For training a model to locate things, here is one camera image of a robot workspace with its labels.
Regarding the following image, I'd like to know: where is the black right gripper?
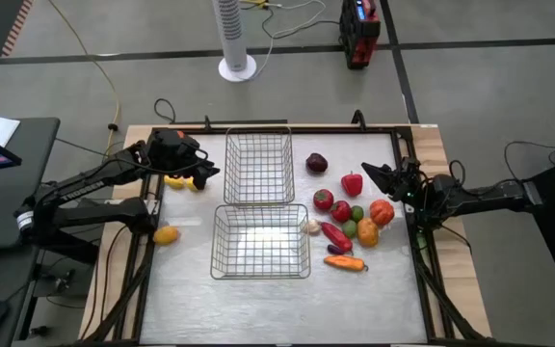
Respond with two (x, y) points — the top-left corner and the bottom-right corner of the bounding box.
(360, 158), (426, 203)

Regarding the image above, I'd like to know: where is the red fruit with green top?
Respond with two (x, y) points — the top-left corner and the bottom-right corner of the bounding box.
(330, 200), (353, 224)
(312, 188), (335, 212)

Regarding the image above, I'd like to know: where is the small wire basket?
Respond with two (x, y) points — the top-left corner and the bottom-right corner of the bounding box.
(223, 125), (296, 207)

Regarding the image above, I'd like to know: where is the red black power station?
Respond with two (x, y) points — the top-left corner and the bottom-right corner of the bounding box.
(338, 0), (382, 70)

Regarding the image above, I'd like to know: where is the orange-red persimmon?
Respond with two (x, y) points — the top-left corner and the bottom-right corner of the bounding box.
(369, 199), (396, 227)

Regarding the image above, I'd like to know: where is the white tower fan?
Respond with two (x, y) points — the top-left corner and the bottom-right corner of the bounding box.
(211, 0), (258, 83)

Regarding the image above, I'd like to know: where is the yellow floor cable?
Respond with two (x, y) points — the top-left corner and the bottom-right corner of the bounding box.
(47, 0), (122, 160)

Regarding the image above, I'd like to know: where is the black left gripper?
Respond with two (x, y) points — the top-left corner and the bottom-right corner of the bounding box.
(145, 127), (221, 190)

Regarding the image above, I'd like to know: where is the black metal bar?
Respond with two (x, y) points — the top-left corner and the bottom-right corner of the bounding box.
(170, 119), (289, 126)

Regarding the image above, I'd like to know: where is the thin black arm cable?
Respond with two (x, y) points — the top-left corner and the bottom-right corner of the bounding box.
(503, 140), (555, 183)

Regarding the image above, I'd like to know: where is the long red chili pepper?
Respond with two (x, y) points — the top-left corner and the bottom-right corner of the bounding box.
(320, 221), (355, 254)

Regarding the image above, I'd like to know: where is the yellow orange mango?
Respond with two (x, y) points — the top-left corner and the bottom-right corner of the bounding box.
(152, 225), (180, 247)

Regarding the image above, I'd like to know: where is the dark purple round fruit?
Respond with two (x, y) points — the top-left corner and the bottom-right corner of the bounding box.
(304, 152), (330, 174)

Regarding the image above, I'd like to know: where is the black desk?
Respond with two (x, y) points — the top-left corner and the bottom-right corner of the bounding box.
(0, 117), (61, 347)

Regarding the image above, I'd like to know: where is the orange carrot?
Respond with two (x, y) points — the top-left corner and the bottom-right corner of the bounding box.
(323, 254), (369, 273)

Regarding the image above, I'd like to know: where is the red bell pepper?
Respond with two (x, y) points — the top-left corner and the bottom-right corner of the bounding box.
(340, 171), (364, 198)

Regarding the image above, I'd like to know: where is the black looped cable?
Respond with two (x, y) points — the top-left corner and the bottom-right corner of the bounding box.
(153, 97), (177, 124)

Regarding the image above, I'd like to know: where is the large wire basket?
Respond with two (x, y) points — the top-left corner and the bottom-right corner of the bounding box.
(209, 202), (312, 281)

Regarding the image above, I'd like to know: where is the black aluminium table frame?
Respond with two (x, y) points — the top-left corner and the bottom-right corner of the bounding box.
(82, 123), (490, 347)

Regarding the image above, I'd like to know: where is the white floor cable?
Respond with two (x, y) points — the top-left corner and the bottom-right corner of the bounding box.
(238, 0), (330, 81)

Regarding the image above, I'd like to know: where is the silver work surface sheet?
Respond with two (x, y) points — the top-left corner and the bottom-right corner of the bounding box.
(140, 132), (428, 344)

